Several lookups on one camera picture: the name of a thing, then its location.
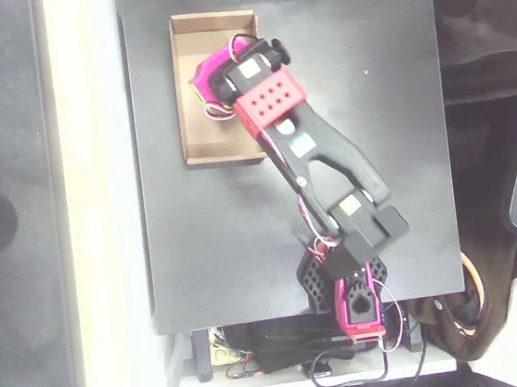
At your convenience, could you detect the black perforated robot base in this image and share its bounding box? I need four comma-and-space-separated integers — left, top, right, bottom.
293, 239, 393, 316

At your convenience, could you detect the open cardboard box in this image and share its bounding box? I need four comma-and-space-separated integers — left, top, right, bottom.
166, 5, 275, 169

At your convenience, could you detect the black power adapter cable bundle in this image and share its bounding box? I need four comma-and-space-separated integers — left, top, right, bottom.
249, 312, 358, 376

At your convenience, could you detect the black table clamp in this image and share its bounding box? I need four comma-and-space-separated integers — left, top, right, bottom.
190, 329, 214, 384
405, 309, 428, 354

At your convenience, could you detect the brown jacket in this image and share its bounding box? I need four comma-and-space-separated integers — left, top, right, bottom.
403, 239, 517, 368

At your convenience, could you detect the small wooden plate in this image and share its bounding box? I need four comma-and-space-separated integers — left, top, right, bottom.
208, 338, 241, 368

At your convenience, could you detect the looped black cable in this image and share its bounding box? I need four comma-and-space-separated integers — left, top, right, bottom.
308, 344, 393, 387

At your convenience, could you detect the small circuit board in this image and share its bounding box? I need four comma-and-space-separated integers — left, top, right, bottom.
225, 365, 265, 382

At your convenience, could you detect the small black connector box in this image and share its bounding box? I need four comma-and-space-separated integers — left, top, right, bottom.
303, 355, 334, 381

